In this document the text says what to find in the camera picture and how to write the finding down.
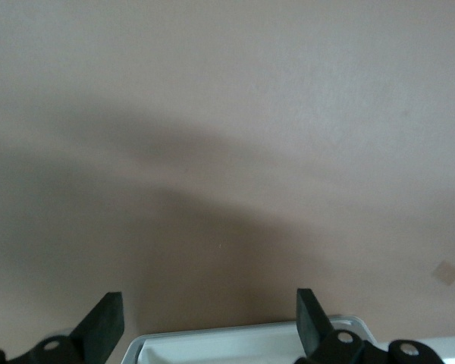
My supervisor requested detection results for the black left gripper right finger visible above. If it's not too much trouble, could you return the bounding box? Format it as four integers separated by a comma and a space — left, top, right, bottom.
295, 288, 447, 364

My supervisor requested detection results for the brown tape square marker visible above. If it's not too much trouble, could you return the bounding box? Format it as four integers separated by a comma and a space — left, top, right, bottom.
431, 260, 455, 286

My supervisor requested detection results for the white sliding drawer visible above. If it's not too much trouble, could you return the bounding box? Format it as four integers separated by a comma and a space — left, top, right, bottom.
123, 313, 455, 364

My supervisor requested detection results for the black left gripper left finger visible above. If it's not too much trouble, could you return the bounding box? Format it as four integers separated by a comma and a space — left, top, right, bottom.
0, 291, 125, 364

